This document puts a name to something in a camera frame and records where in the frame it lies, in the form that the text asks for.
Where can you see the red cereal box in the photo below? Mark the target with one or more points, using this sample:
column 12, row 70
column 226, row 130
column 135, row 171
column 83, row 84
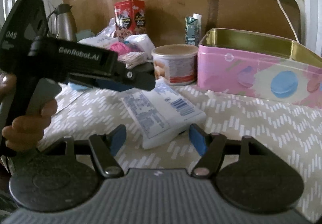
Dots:
column 129, row 18

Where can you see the white wet wipes pack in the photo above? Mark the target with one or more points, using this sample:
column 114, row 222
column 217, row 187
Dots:
column 160, row 114

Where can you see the green plastic cup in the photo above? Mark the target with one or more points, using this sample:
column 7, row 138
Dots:
column 84, row 34

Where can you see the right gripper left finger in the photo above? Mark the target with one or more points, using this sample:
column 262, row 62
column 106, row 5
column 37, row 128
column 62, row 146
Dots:
column 104, row 148

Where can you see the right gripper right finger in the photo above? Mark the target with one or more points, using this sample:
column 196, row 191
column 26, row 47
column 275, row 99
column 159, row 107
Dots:
column 211, row 149

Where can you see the pink knitted item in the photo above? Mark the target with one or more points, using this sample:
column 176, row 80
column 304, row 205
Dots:
column 120, row 48

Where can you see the person's left hand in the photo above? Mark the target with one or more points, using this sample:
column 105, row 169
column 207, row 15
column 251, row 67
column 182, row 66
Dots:
column 26, row 130

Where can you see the green milk carton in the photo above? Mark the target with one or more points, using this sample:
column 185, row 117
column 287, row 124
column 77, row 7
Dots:
column 193, row 29

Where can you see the pink macaron tin box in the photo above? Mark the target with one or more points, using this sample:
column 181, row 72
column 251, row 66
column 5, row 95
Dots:
column 259, row 65

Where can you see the clear plastic bag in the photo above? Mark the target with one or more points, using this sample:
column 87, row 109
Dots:
column 110, row 30

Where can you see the round cookie tub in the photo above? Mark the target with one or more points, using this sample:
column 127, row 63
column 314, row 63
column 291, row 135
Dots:
column 176, row 64

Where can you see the brown cardboard panel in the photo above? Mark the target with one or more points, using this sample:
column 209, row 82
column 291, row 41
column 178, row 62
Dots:
column 262, row 16

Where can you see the steel thermos jug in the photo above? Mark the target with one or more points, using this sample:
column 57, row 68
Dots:
column 64, row 25

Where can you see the blue soft pouch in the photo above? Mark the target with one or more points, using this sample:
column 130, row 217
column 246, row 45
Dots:
column 77, row 87

